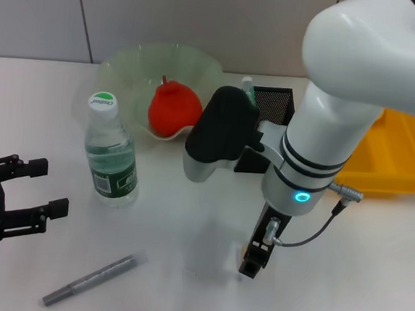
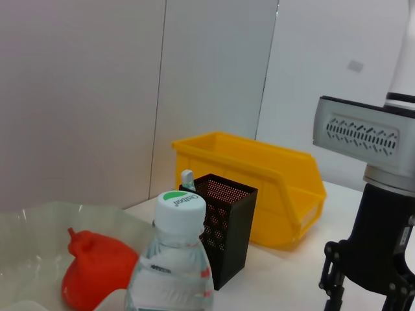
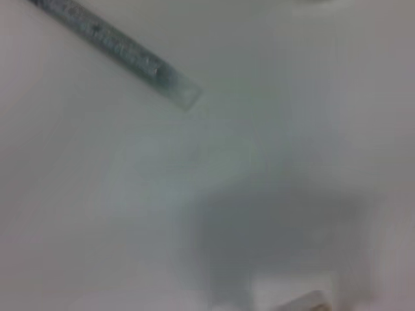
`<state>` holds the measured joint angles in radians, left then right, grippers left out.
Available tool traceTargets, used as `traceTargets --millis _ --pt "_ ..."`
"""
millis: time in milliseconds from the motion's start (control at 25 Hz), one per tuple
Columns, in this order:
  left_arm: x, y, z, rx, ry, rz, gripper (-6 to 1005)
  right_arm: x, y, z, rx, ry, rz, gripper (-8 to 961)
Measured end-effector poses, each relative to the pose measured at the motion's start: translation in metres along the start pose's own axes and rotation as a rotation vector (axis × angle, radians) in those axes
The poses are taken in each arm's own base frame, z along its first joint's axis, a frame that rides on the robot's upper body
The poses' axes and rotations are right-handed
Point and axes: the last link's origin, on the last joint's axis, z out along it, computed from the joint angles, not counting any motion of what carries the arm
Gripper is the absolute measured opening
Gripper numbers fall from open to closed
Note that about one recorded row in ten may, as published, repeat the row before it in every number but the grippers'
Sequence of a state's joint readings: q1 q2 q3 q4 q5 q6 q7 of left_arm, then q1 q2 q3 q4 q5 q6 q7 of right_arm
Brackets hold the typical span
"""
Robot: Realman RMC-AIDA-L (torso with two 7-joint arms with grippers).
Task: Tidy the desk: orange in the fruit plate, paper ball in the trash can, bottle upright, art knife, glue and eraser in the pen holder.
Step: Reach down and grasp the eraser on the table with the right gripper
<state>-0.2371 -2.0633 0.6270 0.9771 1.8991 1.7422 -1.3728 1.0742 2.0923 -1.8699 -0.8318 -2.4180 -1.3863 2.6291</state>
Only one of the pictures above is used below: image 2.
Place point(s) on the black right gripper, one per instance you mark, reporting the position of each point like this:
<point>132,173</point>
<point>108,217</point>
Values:
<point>379,246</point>

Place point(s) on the clear green-label water bottle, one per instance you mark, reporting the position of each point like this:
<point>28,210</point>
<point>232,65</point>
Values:
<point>172,265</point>

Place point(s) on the mint green utility knife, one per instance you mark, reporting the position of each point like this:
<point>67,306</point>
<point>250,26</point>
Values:
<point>188,179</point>

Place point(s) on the orange fruit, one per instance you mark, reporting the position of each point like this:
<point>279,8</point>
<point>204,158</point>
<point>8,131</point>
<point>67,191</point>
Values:
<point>97,272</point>

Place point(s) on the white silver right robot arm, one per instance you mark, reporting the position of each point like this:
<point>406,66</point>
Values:
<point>402,48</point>

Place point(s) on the black mesh pen holder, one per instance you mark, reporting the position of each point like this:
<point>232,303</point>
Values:
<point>227,246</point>

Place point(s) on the translucent green fruit bowl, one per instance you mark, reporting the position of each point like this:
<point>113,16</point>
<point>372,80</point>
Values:
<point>32,246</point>

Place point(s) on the yellow plastic bin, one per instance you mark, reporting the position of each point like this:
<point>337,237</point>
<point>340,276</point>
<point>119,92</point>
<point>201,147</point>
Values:
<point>253,162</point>

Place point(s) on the right wrist camera unit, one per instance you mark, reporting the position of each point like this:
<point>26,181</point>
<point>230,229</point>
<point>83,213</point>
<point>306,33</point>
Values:
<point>356,133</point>

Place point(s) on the small white wall plate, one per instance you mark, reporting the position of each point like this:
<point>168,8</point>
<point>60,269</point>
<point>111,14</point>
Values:
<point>356,65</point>

